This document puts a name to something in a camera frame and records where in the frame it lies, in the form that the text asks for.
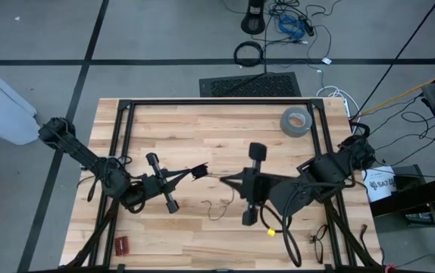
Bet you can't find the coiled black floor cable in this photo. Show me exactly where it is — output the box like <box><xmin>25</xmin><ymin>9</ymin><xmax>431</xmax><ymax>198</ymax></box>
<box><xmin>233</xmin><ymin>40</ymin><xmax>265</xmax><ymax>68</ymax></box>

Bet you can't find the blue coiled cable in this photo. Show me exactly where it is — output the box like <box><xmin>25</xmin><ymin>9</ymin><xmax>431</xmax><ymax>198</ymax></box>
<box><xmin>277</xmin><ymin>14</ymin><xmax>307</xmax><ymax>39</ymax></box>

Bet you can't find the black table beam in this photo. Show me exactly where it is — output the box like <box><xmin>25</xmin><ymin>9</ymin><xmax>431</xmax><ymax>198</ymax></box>
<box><xmin>368</xmin><ymin>171</ymin><xmax>435</xmax><ymax>218</ymax></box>

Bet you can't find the red screw bit box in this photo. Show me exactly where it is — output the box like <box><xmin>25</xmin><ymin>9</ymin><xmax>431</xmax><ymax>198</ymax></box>
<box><xmin>114</xmin><ymin>235</ymin><xmax>130</xmax><ymax>257</ymax></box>

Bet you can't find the black diagonal rig pole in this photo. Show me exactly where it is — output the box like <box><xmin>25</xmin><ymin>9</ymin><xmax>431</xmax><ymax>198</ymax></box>
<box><xmin>353</xmin><ymin>0</ymin><xmax>435</xmax><ymax>119</ymax></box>

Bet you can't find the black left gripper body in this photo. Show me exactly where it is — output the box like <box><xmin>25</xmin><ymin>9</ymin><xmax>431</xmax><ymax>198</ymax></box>
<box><xmin>141</xmin><ymin>152</ymin><xmax>181</xmax><ymax>214</ymax></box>

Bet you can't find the black floor stand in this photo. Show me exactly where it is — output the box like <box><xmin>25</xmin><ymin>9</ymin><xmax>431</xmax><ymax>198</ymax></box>
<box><xmin>240</xmin><ymin>0</ymin><xmax>267</xmax><ymax>36</ymax></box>

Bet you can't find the short black cable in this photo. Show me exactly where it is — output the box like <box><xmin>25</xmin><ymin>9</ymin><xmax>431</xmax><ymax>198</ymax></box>
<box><xmin>358</xmin><ymin>224</ymin><xmax>368</xmax><ymax>252</ymax></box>

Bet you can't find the white cylindrical bin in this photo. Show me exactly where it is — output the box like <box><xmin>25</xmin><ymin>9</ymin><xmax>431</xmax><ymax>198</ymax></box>
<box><xmin>0</xmin><ymin>52</ymin><xmax>41</xmax><ymax>146</ymax></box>

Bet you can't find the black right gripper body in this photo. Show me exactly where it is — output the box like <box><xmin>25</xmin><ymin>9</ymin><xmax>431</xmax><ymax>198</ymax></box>
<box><xmin>242</xmin><ymin>142</ymin><xmax>295</xmax><ymax>227</ymax></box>

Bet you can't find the black floor vent grate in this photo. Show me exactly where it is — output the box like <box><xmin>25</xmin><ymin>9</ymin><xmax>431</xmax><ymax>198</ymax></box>
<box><xmin>199</xmin><ymin>71</ymin><xmax>302</xmax><ymax>98</ymax></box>

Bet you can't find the small black cable loop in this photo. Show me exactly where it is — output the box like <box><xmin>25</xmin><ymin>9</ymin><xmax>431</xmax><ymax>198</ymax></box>
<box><xmin>309</xmin><ymin>224</ymin><xmax>329</xmax><ymax>265</ymax></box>

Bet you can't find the black power strip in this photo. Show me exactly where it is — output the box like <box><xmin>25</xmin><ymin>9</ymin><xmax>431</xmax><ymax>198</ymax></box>
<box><xmin>299</xmin><ymin>17</ymin><xmax>315</xmax><ymax>37</ymax></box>

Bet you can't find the black cord spool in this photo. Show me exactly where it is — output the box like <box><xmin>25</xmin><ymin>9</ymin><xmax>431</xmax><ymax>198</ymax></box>
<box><xmin>190</xmin><ymin>162</ymin><xmax>209</xmax><ymax>181</ymax></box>

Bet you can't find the thin black cord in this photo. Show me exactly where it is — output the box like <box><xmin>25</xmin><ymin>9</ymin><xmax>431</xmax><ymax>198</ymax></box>
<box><xmin>201</xmin><ymin>172</ymin><xmax>236</xmax><ymax>222</ymax></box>

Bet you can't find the white printed paper sheet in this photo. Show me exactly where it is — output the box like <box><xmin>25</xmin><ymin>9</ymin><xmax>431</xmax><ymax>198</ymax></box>
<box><xmin>361</xmin><ymin>165</ymin><xmax>398</xmax><ymax>203</ymax></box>

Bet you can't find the grey duct tape roll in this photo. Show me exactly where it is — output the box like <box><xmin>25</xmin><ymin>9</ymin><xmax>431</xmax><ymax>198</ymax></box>
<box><xmin>280</xmin><ymin>106</ymin><xmax>313</xmax><ymax>138</ymax></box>

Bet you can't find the black cable with yellow tag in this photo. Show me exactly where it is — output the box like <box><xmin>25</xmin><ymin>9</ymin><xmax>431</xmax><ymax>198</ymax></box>
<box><xmin>258</xmin><ymin>181</ymin><xmax>304</xmax><ymax>268</ymax></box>

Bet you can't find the black aluminium table frame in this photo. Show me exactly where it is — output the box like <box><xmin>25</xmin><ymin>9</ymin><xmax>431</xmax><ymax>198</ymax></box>
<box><xmin>61</xmin><ymin>97</ymin><xmax>385</xmax><ymax>273</ymax></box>

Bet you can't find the white floor cable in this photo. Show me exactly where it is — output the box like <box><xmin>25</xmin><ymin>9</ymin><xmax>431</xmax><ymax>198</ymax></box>
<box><xmin>315</xmin><ymin>86</ymin><xmax>361</xmax><ymax>119</ymax></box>

